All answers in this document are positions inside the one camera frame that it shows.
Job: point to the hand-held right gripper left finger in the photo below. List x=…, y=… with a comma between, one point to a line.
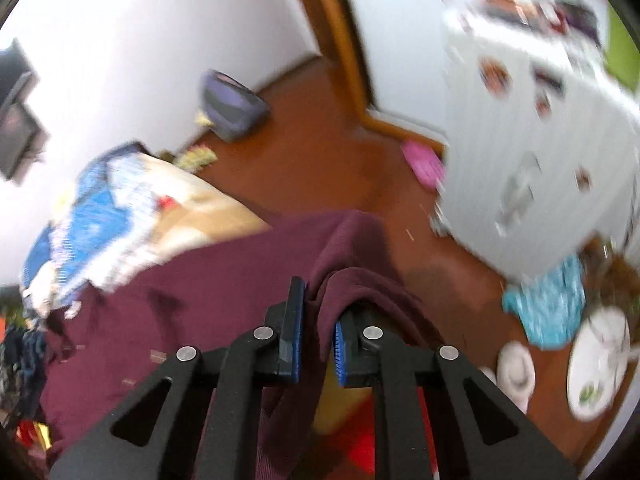
x=291, y=340

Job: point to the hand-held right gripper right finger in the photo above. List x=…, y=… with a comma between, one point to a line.
x=341, y=355

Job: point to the maroon pants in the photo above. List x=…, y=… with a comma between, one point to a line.
x=200, y=285

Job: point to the pile of mixed clothes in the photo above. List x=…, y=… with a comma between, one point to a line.
x=22, y=355

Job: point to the red and yellow cloth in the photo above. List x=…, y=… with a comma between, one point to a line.
x=355, y=440

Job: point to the beige bed blanket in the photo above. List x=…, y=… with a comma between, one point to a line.
x=210, y=210

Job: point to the white slipper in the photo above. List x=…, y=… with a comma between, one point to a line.
x=515, y=375

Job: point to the yellow green packet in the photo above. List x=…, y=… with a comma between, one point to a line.
x=195, y=157

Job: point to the pink slipper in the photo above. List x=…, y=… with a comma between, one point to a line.
x=424, y=162

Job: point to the teal patterned cloth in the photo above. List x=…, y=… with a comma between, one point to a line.
x=550, y=300

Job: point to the blue patchwork printed blanket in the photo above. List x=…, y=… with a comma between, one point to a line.
x=95, y=220

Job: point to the purple grey bag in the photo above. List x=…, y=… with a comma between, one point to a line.
x=232, y=105

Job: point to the white round floral tray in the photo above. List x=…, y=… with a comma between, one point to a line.
x=597, y=360

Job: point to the white wardrobe with stickers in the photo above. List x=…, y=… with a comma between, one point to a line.
x=540, y=160

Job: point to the wooden door frame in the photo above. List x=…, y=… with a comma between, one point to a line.
x=345, y=60

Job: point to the black wall television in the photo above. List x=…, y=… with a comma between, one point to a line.
x=15, y=110

